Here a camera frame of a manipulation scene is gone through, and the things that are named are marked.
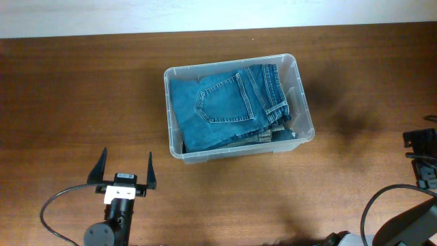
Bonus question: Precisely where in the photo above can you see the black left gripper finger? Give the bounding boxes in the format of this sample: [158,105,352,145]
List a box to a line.
[87,148,107,185]
[146,152,156,190]

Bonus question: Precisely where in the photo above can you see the clear plastic storage bin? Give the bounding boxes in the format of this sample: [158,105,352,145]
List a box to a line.
[163,53,315,164]

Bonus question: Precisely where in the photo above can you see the dark blue jeans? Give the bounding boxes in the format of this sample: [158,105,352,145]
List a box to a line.
[169,64,292,152]

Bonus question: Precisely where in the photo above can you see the light blue jeans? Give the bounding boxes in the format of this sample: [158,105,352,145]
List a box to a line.
[223,124,285,148]

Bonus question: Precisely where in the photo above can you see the blue garment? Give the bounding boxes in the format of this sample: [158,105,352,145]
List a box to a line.
[271,128,298,142]

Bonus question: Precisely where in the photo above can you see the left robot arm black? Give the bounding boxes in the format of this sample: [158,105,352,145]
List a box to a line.
[83,149,156,246]

